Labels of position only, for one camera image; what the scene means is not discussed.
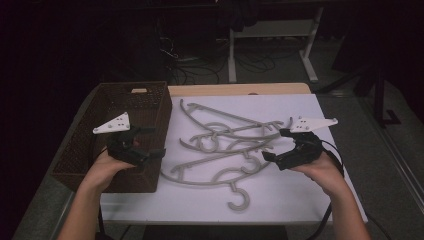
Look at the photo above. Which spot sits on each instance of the person's right hand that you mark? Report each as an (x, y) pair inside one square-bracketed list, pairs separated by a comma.
[(323, 176)]

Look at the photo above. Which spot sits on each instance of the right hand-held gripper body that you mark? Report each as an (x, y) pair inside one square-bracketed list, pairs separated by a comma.
[(305, 150)]

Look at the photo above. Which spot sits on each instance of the black metal stand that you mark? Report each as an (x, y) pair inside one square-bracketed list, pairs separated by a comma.
[(380, 100)]

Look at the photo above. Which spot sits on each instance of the dark cloth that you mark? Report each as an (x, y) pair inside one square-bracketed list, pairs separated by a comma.
[(243, 15)]

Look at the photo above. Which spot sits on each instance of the brown woven basket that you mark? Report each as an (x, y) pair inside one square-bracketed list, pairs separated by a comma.
[(100, 160)]

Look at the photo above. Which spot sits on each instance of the person's left hand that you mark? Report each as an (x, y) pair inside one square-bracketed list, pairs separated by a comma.
[(103, 171)]

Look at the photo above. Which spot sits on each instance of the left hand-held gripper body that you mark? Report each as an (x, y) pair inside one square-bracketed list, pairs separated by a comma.
[(124, 146)]

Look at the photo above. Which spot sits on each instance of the white metal table frame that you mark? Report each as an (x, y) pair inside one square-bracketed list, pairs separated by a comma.
[(232, 60)]

